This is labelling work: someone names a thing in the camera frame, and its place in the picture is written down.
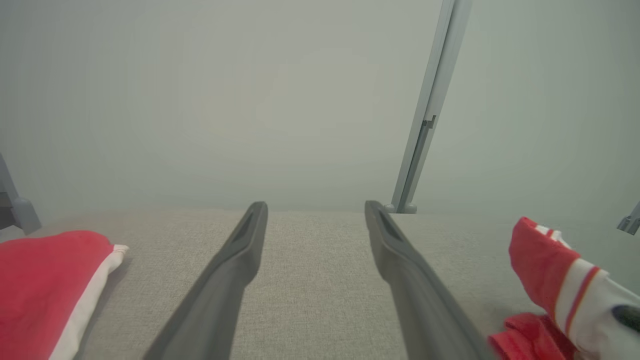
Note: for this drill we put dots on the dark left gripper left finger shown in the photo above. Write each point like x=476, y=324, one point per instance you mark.
x=220, y=300

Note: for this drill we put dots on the red shorts white hem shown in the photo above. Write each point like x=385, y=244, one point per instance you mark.
x=40, y=290

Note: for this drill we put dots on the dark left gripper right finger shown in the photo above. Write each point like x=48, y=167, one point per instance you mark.
x=420, y=310

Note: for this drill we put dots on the red white jersey number 23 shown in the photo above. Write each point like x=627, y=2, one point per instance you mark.
x=540, y=265

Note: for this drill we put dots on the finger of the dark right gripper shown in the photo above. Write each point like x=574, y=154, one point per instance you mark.
x=629, y=317

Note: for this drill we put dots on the grey partition post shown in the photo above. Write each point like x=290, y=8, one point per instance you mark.
x=22, y=215
x=430, y=100
x=631, y=222

